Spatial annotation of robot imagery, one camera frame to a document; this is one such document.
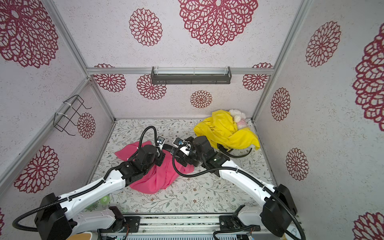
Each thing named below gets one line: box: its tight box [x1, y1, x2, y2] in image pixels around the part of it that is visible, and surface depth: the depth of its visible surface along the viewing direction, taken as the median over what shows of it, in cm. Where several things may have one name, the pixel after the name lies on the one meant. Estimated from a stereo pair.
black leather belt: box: [162, 143, 177, 154], surface depth 76 cm
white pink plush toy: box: [229, 109, 248, 130], surface depth 106 cm
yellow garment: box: [193, 109, 261, 150], surface depth 100 cm
